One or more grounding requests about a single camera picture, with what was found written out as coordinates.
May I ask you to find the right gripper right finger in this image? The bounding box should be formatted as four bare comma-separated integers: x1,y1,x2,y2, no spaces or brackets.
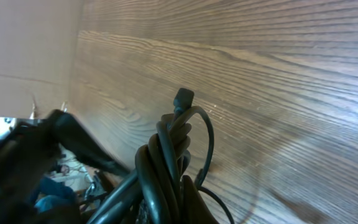
182,175,218,224

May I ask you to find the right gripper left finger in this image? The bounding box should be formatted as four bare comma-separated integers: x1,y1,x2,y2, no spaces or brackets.
133,199,154,224

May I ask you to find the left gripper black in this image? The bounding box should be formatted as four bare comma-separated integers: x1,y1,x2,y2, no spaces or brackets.
0,110,130,223

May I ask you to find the cardboard backdrop panel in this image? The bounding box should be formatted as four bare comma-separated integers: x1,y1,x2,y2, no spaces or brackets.
0,0,83,118

